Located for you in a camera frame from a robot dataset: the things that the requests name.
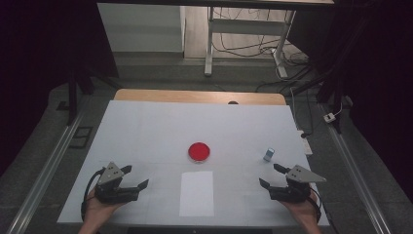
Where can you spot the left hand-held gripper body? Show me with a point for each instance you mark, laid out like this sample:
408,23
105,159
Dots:
113,194

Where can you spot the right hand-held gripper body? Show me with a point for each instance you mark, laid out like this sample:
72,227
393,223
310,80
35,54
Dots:
293,194

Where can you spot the small white stamp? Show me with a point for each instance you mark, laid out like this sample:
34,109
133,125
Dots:
267,158

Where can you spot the white paper sheet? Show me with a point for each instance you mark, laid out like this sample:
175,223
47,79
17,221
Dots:
196,193

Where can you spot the red round ink pad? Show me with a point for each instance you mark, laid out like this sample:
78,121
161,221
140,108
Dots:
199,152

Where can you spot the person's right hand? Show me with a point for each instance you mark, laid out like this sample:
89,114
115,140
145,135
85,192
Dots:
305,213

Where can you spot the person's left hand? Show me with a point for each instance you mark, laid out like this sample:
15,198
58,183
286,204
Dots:
97,211

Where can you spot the white power strip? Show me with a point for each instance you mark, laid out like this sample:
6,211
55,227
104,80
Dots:
306,144

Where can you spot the white table cover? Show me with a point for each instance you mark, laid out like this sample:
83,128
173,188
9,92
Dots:
162,130

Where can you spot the small white adapter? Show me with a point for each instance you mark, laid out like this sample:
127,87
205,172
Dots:
329,117

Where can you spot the black stand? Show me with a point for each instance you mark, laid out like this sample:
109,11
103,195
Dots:
337,97
72,104

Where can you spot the dark curtain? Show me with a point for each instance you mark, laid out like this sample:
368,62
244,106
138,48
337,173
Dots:
39,65
383,81

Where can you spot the white cabinet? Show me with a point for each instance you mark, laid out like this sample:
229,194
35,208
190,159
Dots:
142,29

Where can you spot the white-framed desk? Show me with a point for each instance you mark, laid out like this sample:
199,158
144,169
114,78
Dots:
246,26

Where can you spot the metal floor rail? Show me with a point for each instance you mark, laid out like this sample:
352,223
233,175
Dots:
45,177
354,165

